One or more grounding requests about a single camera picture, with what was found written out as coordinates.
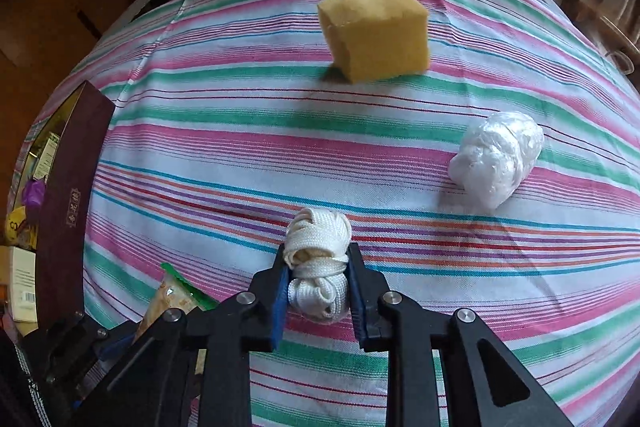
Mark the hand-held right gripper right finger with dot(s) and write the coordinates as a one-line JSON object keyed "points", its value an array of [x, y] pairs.
{"points": [[357, 302]]}

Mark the purple snack packet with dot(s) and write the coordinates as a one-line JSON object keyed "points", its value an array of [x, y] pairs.
{"points": [[35, 193]]}

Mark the striped bedsheet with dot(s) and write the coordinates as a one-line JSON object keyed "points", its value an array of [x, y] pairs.
{"points": [[350, 147]]}

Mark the white plastic bag ball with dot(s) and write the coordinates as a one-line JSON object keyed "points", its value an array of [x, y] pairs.
{"points": [[497, 157]]}

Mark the clear glass cup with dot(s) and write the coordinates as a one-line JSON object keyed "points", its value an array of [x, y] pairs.
{"points": [[621, 63]]}

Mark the brown snack packet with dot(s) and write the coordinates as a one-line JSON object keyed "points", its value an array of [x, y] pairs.
{"points": [[172, 302]]}

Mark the yellow block sponge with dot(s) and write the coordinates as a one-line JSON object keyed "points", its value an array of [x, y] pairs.
{"points": [[375, 34]]}

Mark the dark red gift box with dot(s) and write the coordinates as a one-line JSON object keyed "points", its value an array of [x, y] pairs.
{"points": [[70, 187]]}

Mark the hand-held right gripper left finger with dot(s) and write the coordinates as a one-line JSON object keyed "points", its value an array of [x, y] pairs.
{"points": [[280, 307]]}

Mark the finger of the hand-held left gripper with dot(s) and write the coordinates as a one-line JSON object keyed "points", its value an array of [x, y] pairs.
{"points": [[75, 347]]}

